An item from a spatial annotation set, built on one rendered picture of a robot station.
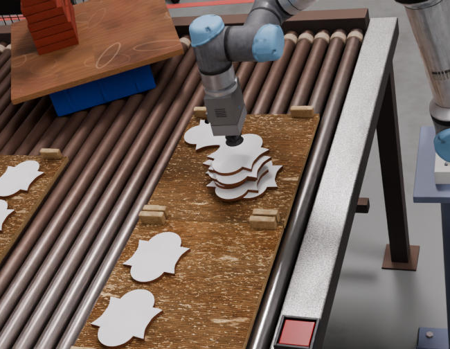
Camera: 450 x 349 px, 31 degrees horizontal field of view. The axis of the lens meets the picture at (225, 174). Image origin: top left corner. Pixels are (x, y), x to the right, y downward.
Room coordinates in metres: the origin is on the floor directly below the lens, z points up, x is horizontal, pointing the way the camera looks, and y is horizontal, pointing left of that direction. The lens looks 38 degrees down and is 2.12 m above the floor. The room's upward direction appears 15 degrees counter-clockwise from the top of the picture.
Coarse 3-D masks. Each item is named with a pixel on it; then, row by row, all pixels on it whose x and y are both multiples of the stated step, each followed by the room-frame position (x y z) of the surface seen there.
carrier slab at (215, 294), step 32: (160, 224) 1.41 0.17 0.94; (192, 224) 1.38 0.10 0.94; (224, 224) 1.35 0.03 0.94; (128, 256) 1.33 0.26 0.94; (192, 256) 1.28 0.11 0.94; (224, 256) 1.25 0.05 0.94; (256, 256) 1.23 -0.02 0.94; (128, 288) 1.23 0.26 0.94; (160, 288) 1.21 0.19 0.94; (192, 288) 1.18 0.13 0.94; (224, 288) 1.16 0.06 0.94; (256, 288) 1.14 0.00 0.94; (160, 320) 1.12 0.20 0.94; (192, 320) 1.10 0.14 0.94; (224, 320) 1.08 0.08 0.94
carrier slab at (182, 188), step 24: (192, 120) 1.79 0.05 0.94; (264, 120) 1.70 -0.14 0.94; (288, 120) 1.68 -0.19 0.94; (312, 120) 1.65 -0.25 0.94; (264, 144) 1.60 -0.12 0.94; (288, 144) 1.58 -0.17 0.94; (168, 168) 1.61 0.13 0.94; (192, 168) 1.59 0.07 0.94; (288, 168) 1.49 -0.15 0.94; (168, 192) 1.52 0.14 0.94; (192, 192) 1.49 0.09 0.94; (288, 192) 1.40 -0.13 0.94; (168, 216) 1.43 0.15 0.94; (192, 216) 1.41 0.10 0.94; (216, 216) 1.39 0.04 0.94; (240, 216) 1.36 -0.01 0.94; (288, 216) 1.33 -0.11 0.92
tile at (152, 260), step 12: (156, 240) 1.35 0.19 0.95; (168, 240) 1.34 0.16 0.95; (180, 240) 1.33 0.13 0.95; (144, 252) 1.32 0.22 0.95; (156, 252) 1.31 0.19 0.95; (168, 252) 1.30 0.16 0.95; (180, 252) 1.29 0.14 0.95; (132, 264) 1.29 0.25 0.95; (144, 264) 1.28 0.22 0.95; (156, 264) 1.27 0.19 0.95; (168, 264) 1.26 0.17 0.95; (132, 276) 1.25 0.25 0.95; (144, 276) 1.25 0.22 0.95; (156, 276) 1.24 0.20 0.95
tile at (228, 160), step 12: (240, 144) 1.55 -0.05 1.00; (252, 144) 1.54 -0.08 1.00; (216, 156) 1.53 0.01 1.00; (228, 156) 1.51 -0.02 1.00; (240, 156) 1.50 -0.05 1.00; (252, 156) 1.49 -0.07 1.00; (216, 168) 1.48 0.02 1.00; (228, 168) 1.47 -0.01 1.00; (240, 168) 1.46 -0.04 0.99; (252, 168) 1.46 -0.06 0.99
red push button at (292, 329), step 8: (288, 320) 1.04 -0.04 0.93; (288, 328) 1.02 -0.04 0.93; (296, 328) 1.01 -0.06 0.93; (304, 328) 1.01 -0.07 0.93; (312, 328) 1.00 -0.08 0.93; (280, 336) 1.01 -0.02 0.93; (288, 336) 1.00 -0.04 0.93; (296, 336) 0.99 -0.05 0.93; (304, 336) 0.99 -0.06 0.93; (288, 344) 0.98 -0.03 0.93; (296, 344) 0.98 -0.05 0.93; (304, 344) 0.97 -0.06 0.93
